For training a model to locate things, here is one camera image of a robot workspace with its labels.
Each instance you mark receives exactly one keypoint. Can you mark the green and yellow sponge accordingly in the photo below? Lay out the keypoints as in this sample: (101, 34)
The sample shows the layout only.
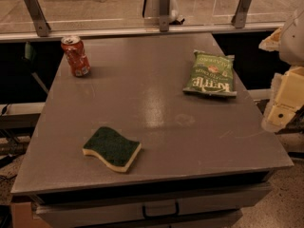
(114, 150)

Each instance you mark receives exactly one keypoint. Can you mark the horizontal metal rail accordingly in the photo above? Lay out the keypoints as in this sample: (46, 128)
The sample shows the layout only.
(126, 32)

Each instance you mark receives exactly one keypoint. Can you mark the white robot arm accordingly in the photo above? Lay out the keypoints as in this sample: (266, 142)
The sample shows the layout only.
(288, 40)

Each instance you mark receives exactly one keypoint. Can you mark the grey table drawer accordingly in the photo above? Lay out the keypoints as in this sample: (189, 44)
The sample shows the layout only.
(213, 208)

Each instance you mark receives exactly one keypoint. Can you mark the metal rail bracket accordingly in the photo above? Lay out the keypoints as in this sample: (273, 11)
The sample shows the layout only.
(164, 6)
(239, 19)
(38, 18)

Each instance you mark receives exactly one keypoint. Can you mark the green Kettle chips bag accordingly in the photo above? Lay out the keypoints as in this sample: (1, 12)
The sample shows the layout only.
(212, 75)

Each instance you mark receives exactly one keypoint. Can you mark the middle metal rail bracket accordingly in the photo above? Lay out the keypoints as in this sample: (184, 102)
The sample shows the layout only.
(164, 6)

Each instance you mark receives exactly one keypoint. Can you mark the right metal rail bracket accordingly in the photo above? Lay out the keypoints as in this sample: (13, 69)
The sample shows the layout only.
(239, 19)

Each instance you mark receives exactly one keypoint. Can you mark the left metal rail bracket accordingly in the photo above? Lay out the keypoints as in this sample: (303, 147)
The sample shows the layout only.
(38, 18)

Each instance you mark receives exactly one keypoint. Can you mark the red soda can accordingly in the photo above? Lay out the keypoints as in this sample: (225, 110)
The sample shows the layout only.
(74, 50)

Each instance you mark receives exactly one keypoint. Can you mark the black drawer handle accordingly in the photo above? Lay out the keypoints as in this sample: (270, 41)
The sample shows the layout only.
(160, 209)

